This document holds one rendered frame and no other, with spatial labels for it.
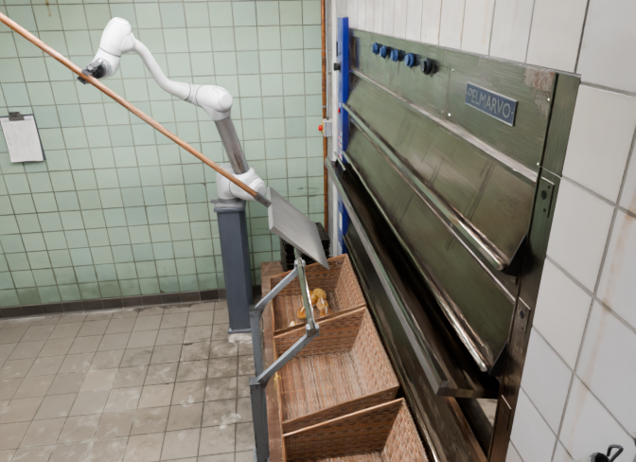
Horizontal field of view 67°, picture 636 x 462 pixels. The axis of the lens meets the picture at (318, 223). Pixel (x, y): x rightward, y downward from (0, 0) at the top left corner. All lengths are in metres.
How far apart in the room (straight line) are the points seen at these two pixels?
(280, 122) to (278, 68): 0.37
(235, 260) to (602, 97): 2.86
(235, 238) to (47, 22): 1.79
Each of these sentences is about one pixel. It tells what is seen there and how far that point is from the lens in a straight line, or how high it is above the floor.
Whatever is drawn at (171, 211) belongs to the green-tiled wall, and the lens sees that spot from 3.83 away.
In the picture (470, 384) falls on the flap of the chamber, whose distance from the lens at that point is 1.23.
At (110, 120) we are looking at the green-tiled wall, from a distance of 3.70.
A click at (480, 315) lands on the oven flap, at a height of 1.52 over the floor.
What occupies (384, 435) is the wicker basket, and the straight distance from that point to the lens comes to 2.08.
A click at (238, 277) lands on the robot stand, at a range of 3.48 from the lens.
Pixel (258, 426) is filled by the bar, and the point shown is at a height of 0.75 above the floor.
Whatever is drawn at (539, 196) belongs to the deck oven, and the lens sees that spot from 0.98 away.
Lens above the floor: 2.21
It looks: 24 degrees down
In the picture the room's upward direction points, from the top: 1 degrees counter-clockwise
